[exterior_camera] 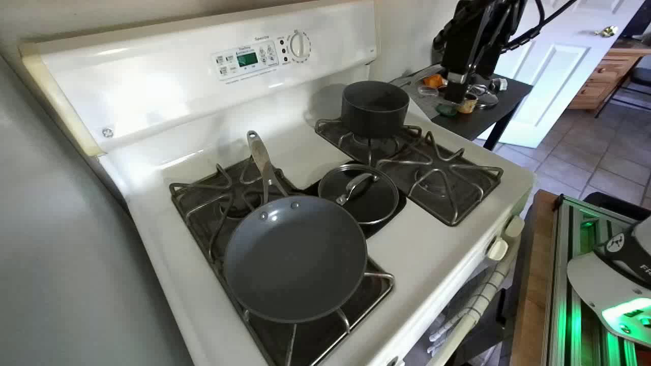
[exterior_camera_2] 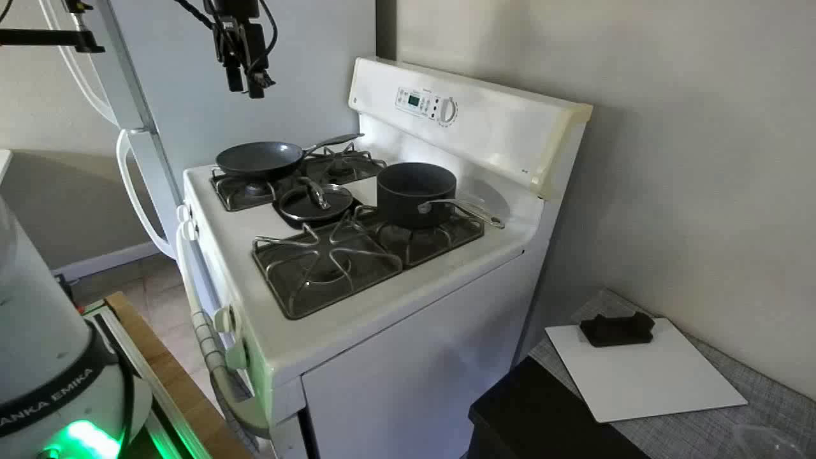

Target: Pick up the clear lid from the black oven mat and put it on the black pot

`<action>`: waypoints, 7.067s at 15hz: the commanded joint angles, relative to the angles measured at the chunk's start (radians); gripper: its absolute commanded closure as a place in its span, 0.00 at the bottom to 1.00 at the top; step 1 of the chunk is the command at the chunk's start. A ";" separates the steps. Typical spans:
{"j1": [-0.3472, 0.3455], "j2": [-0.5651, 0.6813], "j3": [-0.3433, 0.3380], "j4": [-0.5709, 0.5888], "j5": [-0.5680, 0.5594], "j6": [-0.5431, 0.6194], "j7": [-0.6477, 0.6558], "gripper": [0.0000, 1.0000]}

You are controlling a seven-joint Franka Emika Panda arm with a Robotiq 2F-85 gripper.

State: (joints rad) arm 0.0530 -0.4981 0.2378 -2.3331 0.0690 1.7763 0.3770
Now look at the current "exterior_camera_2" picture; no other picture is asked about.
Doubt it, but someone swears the white gas stove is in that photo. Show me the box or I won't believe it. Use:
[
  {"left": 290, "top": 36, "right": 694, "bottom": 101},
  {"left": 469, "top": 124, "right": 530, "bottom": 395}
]
[{"left": 175, "top": 59, "right": 592, "bottom": 459}]

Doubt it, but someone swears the black pot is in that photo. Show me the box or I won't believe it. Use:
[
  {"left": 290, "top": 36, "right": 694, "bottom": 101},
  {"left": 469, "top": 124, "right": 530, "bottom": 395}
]
[{"left": 374, "top": 163, "right": 498, "bottom": 229}]

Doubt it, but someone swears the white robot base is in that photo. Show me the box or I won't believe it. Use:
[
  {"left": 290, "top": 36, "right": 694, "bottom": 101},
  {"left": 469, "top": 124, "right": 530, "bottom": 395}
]
[{"left": 0, "top": 203, "right": 150, "bottom": 459}]

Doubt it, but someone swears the white refrigerator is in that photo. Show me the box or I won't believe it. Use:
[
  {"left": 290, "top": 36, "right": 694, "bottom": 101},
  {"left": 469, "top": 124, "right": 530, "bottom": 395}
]
[{"left": 84, "top": 0, "right": 374, "bottom": 241}]

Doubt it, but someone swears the right stove grate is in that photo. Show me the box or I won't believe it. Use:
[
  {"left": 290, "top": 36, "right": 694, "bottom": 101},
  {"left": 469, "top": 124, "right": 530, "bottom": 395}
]
[{"left": 252, "top": 205, "right": 484, "bottom": 321}]

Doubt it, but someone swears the wooden plank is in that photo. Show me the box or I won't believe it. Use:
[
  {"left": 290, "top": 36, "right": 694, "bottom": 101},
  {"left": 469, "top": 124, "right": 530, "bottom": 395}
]
[{"left": 101, "top": 294, "right": 251, "bottom": 459}]

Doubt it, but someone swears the stove grate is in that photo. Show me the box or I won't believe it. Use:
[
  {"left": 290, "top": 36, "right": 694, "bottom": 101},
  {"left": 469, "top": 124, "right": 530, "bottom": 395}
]
[
  {"left": 210, "top": 143, "right": 384, "bottom": 213},
  {"left": 252, "top": 205, "right": 484, "bottom": 321}
]

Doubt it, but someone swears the black box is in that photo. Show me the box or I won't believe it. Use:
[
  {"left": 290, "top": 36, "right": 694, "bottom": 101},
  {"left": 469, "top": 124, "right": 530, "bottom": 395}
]
[{"left": 467, "top": 357, "right": 647, "bottom": 459}]

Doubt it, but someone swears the grey frying pan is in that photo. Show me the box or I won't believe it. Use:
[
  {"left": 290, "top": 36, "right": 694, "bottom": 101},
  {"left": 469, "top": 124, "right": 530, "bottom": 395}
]
[{"left": 215, "top": 134, "right": 368, "bottom": 178}]

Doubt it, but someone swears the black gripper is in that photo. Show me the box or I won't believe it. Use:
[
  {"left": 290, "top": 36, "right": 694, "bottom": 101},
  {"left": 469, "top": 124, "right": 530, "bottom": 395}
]
[{"left": 212, "top": 0, "right": 273, "bottom": 101}]

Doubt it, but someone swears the small black object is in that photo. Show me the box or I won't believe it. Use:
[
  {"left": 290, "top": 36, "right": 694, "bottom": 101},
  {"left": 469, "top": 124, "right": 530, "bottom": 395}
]
[{"left": 578, "top": 314, "right": 655, "bottom": 348}]

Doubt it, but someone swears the white board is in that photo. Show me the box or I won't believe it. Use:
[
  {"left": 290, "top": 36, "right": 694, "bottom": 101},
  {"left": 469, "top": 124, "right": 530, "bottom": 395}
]
[{"left": 545, "top": 319, "right": 745, "bottom": 423}]

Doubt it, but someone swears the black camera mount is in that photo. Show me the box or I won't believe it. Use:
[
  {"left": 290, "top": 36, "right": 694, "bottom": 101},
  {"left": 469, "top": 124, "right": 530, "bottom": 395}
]
[{"left": 0, "top": 0, "right": 101, "bottom": 53}]

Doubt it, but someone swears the left stove grate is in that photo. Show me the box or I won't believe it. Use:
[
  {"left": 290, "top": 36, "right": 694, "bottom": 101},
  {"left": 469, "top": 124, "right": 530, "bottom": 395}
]
[{"left": 210, "top": 143, "right": 384, "bottom": 213}]

